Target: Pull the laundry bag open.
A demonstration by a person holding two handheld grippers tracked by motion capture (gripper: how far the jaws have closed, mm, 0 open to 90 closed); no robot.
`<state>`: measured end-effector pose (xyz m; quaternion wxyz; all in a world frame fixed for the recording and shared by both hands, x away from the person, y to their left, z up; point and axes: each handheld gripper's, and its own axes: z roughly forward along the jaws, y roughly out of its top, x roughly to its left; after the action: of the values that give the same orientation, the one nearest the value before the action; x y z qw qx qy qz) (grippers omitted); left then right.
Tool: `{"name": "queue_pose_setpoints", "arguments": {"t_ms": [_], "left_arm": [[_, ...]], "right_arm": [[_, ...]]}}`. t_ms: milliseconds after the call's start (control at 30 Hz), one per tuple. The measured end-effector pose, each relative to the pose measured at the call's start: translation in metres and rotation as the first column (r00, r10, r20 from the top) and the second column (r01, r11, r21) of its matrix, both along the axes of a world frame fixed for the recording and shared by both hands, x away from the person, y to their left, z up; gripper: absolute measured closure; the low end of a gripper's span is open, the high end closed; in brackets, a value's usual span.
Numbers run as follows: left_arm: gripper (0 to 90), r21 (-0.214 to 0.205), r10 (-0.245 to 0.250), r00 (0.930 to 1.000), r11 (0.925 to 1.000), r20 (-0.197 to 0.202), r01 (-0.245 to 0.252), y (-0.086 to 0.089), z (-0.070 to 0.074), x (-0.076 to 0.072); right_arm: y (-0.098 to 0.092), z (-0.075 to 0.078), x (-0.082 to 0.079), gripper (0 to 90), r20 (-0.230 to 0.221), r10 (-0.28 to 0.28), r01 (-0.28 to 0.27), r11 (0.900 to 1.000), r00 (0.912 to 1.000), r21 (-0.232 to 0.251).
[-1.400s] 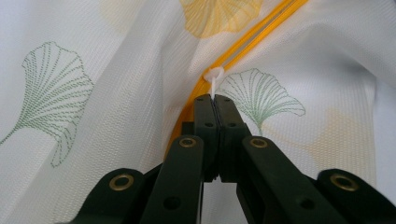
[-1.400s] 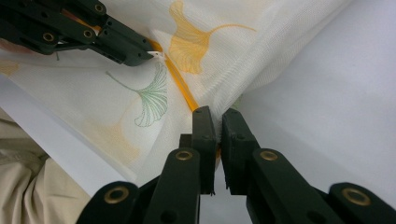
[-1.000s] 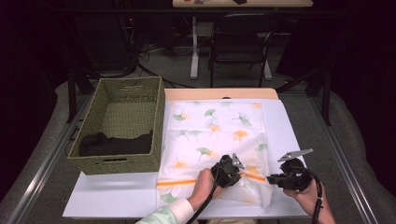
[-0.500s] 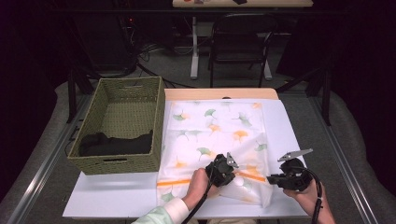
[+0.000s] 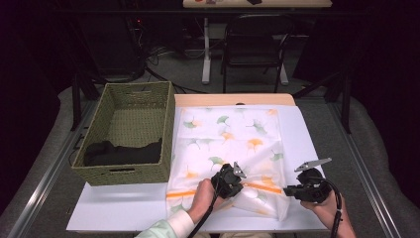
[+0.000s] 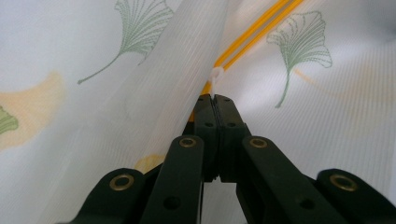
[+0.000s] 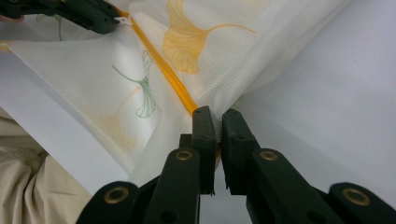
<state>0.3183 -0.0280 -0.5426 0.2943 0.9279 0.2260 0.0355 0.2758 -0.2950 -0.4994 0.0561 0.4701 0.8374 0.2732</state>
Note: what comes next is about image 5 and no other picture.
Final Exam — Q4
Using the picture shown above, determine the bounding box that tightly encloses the person's right hand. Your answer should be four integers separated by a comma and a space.
299, 190, 345, 231

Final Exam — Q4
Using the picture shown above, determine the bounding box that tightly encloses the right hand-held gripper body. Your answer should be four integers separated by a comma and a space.
293, 157, 333, 203

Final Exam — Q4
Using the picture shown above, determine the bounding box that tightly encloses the light desk with white legs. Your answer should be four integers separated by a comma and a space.
182, 0, 333, 86

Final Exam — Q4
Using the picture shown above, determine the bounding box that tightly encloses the black floor cable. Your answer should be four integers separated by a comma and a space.
144, 65, 207, 95

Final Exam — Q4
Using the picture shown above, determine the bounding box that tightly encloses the black cloth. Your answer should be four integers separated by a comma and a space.
82, 137, 163, 168

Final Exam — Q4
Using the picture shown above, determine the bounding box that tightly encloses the black curtain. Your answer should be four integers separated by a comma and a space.
293, 0, 420, 209
0, 0, 78, 206

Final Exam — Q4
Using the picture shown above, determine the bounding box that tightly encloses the black equipment cabinet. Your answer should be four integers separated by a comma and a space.
78, 13, 147, 77

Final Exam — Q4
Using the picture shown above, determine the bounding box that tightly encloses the black folding chair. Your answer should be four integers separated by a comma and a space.
220, 13, 296, 94

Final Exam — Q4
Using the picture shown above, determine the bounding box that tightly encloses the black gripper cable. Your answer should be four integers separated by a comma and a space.
187, 179, 222, 238
308, 177, 344, 238

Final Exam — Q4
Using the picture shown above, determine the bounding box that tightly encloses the person's left hand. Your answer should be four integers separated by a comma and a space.
185, 178, 226, 224

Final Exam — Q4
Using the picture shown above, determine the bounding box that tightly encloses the black metal stand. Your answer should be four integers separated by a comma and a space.
69, 71, 101, 132
291, 69, 353, 135

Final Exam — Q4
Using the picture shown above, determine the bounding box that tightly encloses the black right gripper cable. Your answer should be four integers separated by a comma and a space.
308, 177, 344, 238

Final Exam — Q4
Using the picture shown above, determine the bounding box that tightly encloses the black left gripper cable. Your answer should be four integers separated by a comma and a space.
187, 179, 222, 238

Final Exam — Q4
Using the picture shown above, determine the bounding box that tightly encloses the green woven basket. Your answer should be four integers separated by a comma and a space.
70, 80, 176, 186

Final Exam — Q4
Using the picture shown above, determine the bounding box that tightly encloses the white leaf-print mesh bag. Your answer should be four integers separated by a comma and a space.
165, 106, 292, 222

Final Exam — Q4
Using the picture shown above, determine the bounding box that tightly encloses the aluminium rail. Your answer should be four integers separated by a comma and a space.
326, 102, 402, 238
6, 98, 100, 238

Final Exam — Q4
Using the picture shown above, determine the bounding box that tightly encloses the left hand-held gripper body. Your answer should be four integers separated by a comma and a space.
210, 161, 248, 199

